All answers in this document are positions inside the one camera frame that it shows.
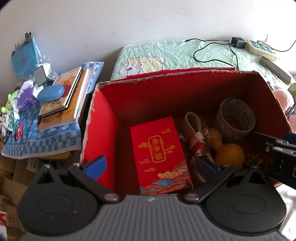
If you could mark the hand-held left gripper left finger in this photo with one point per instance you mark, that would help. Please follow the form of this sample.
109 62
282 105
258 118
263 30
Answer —
96 168

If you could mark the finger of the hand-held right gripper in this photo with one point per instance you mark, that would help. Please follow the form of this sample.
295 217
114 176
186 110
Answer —
291 137
272 141

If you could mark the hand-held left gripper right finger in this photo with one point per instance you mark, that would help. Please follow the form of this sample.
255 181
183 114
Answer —
205 168

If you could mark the yellow gourd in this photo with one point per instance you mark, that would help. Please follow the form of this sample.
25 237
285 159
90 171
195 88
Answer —
229 155

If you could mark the brown pine cone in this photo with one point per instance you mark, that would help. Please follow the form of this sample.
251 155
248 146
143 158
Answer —
252 160

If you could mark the red cardboard box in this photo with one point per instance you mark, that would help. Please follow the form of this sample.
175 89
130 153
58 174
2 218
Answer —
108 129

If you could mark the printed packing tape roll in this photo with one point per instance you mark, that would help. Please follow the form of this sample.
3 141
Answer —
231 132

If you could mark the beige patterned cloth bag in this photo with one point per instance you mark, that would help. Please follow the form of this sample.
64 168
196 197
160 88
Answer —
192 122

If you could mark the small red gift box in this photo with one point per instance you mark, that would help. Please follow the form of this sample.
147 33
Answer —
157 148

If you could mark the light pink plush toy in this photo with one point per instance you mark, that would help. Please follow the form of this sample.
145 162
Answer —
283 99

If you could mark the green plush toy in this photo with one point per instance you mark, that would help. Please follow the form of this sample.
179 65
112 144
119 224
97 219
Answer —
293 90

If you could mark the blue checkered cloth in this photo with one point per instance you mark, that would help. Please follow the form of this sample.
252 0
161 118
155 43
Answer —
46 141

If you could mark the stack of books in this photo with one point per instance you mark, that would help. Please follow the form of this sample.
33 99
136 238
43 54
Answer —
60 121

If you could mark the black bar-shaped device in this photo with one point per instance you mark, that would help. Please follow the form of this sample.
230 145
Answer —
276 69

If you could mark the yellow orange cover book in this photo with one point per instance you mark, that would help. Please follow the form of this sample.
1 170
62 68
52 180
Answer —
68 81
53 109

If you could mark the pile of cardboard boxes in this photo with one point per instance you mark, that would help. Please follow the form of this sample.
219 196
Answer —
13 185

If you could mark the small red clip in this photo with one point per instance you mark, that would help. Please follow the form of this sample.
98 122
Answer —
19 131

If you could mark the blue glasses case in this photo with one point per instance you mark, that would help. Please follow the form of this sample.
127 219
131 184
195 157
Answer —
50 92

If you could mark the white power strip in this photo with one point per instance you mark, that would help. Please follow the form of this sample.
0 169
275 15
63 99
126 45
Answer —
261 49

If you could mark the purple small box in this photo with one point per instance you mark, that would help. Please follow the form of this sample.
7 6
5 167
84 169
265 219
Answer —
26 99

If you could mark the small white plush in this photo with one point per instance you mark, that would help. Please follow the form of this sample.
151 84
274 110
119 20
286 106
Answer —
5 122

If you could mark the black power adapter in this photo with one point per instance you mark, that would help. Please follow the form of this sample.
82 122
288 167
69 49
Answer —
238 42

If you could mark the small standing mirror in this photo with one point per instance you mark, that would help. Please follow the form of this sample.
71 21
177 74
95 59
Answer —
40 75

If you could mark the green toy figure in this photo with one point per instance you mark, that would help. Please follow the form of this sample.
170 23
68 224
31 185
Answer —
10 102

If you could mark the blue plastic bag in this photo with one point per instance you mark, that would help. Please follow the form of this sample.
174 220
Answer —
24 58

